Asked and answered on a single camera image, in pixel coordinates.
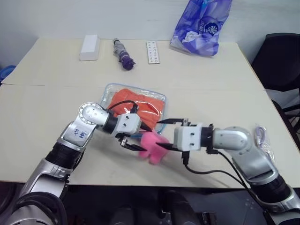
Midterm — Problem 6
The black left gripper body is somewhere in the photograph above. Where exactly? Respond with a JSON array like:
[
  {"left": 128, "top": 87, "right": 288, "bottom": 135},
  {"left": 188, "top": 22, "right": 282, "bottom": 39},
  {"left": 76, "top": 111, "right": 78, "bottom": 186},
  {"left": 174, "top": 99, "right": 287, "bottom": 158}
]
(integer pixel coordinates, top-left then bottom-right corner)
[{"left": 119, "top": 134, "right": 132, "bottom": 147}]

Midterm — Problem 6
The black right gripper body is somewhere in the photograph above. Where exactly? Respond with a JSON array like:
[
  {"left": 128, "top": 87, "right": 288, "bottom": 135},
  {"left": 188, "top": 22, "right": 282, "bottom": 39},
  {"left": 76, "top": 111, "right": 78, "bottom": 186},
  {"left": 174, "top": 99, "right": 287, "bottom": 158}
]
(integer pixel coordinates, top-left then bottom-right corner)
[{"left": 174, "top": 118, "right": 191, "bottom": 128}]

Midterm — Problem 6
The pink plush toy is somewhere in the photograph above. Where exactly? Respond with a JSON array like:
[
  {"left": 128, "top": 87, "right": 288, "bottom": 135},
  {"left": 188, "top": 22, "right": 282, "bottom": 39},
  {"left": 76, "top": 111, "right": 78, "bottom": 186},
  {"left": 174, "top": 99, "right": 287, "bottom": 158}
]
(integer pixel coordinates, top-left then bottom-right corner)
[{"left": 138, "top": 131, "right": 170, "bottom": 165}]

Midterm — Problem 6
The clear plastic zipper pouch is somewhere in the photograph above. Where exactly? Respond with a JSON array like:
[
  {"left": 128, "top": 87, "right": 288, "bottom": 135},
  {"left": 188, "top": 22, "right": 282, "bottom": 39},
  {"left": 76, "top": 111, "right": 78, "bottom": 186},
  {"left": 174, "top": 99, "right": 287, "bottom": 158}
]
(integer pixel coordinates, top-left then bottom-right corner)
[{"left": 100, "top": 82, "right": 170, "bottom": 135}]

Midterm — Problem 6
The orange cloth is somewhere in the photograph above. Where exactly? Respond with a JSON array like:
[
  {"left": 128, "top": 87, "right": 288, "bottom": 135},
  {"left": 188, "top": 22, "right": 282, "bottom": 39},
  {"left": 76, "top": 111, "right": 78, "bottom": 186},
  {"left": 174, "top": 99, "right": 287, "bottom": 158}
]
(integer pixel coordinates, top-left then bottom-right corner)
[{"left": 108, "top": 88, "right": 165, "bottom": 131}]

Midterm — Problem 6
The white remote control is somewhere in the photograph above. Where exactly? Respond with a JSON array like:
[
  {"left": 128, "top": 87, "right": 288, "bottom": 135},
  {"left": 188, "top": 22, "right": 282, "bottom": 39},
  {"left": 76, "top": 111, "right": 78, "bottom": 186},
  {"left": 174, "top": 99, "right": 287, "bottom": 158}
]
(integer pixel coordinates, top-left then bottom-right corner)
[{"left": 146, "top": 41, "right": 162, "bottom": 65}]

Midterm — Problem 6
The purple folded umbrella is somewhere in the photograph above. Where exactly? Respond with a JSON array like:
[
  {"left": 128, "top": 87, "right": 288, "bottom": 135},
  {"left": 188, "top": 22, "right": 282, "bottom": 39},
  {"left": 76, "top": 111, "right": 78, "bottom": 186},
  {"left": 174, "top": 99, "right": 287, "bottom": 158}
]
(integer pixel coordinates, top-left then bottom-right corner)
[{"left": 112, "top": 38, "right": 137, "bottom": 71}]

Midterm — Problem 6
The blue purple plastic bag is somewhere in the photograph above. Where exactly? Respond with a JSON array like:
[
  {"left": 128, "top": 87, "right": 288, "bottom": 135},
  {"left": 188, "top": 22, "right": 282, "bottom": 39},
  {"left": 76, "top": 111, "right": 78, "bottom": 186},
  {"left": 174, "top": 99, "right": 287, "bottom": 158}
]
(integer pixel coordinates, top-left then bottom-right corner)
[{"left": 169, "top": 0, "right": 233, "bottom": 57}]

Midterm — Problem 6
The white rectangular box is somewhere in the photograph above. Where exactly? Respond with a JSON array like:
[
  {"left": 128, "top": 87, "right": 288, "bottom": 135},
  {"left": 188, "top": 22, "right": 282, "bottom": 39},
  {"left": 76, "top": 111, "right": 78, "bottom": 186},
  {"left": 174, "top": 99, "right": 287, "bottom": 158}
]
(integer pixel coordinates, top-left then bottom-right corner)
[{"left": 78, "top": 34, "right": 101, "bottom": 62}]

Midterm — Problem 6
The black chair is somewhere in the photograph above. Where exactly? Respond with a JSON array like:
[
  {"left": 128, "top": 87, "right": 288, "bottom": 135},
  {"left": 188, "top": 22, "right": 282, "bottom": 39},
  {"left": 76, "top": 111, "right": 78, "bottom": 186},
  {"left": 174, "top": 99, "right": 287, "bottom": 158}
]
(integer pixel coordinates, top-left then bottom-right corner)
[{"left": 250, "top": 32, "right": 300, "bottom": 141}]

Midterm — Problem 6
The blue plastic container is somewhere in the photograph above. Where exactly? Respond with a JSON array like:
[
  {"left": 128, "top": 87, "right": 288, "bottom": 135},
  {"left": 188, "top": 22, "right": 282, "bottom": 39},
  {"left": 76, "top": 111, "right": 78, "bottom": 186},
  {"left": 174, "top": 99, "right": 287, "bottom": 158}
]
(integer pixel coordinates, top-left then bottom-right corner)
[{"left": 0, "top": 65, "right": 16, "bottom": 83}]

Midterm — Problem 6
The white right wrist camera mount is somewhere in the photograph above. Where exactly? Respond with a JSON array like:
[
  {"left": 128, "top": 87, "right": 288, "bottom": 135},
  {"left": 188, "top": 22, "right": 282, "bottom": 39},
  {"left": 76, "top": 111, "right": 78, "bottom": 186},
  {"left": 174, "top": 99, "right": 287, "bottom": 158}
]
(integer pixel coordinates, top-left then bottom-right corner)
[{"left": 173, "top": 123, "right": 203, "bottom": 152}]

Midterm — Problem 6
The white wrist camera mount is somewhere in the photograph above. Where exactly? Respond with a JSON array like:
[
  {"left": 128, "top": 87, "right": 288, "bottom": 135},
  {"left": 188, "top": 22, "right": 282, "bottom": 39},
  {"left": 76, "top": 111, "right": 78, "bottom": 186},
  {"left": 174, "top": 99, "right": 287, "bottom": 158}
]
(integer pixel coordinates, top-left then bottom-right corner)
[
  {"left": 173, "top": 123, "right": 203, "bottom": 152},
  {"left": 114, "top": 112, "right": 143, "bottom": 138}
]

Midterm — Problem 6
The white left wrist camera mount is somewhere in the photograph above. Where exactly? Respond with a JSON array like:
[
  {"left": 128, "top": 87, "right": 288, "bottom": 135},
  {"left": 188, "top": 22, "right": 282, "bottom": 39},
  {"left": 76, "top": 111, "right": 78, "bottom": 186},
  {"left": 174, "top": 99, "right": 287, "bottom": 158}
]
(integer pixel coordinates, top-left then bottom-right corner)
[{"left": 114, "top": 112, "right": 143, "bottom": 138}]

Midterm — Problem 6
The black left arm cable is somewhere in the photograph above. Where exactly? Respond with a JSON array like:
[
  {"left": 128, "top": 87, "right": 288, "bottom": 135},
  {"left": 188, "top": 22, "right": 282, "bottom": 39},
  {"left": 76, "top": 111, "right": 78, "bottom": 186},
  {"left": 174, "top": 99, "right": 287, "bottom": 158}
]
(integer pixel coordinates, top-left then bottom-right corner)
[{"left": 106, "top": 100, "right": 139, "bottom": 115}]

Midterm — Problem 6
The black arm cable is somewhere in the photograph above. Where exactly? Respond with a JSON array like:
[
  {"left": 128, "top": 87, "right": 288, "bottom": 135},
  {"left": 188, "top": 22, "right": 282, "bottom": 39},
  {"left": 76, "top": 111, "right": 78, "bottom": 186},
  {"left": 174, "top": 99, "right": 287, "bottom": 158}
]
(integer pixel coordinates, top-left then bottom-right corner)
[
  {"left": 181, "top": 151, "right": 270, "bottom": 213},
  {"left": 206, "top": 146, "right": 251, "bottom": 188},
  {"left": 106, "top": 100, "right": 139, "bottom": 115}
]

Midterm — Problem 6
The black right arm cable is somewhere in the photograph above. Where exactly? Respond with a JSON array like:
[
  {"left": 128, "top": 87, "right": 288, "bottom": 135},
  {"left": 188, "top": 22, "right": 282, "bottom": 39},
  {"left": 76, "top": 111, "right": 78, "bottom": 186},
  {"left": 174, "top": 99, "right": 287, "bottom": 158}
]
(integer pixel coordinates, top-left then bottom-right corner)
[
  {"left": 206, "top": 146, "right": 251, "bottom": 188},
  {"left": 181, "top": 151, "right": 270, "bottom": 213}
]

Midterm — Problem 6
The clear bag with purple cable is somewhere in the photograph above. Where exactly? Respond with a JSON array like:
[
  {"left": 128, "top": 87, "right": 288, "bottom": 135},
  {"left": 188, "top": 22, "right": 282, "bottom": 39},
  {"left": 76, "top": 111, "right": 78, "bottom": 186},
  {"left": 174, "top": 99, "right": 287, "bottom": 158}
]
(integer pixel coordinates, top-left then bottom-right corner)
[{"left": 254, "top": 126, "right": 276, "bottom": 162}]

